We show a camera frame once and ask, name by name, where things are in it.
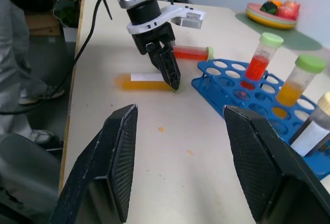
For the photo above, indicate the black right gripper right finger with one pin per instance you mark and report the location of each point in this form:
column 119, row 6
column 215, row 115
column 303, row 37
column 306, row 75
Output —
column 260, row 162

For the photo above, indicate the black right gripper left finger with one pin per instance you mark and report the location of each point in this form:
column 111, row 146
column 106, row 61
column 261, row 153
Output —
column 103, row 172

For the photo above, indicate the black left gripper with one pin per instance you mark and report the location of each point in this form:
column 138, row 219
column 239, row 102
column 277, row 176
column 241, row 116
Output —
column 152, row 34

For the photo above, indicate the yellow liquid tube white label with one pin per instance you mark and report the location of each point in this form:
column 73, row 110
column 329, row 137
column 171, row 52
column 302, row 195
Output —
column 141, row 85

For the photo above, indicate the blue test tube rack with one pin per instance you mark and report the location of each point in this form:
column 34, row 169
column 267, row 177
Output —
column 221, row 90

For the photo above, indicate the red liquid tube without label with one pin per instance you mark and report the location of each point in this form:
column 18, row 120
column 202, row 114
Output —
column 190, row 53

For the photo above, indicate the dark tube cream cap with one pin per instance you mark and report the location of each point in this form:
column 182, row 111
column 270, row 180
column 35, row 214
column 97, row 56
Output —
column 313, row 131

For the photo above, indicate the yellow liquid tube plain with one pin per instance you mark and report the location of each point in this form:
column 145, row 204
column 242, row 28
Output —
column 291, row 92

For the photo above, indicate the dark grey rounded seat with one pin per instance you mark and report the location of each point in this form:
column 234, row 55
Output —
column 23, row 177

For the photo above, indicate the red liquid tube white label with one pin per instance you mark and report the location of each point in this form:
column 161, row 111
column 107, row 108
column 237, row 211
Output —
column 259, row 64

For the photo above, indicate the green potted plant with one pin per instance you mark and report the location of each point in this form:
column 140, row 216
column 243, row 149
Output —
column 68, row 13

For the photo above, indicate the stack of coloured plates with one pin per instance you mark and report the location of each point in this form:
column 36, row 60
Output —
column 268, row 21

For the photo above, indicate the black and green toy fruit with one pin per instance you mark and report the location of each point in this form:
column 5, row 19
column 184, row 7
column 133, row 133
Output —
column 268, row 8

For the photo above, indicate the brown cardboard box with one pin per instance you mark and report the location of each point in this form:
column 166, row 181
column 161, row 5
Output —
column 43, row 24

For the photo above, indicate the orange toy fruit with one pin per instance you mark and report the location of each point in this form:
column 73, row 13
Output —
column 277, row 2

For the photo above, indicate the green placemat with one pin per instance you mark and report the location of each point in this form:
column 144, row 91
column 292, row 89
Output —
column 296, row 37

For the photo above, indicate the red netted toy fruit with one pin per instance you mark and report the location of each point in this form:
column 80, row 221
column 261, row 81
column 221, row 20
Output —
column 290, row 10

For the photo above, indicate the person in grey trousers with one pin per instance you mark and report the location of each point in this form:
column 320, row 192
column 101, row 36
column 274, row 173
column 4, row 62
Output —
column 13, row 61

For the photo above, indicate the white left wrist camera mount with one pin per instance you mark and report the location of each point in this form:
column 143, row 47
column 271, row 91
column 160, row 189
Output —
column 178, row 13

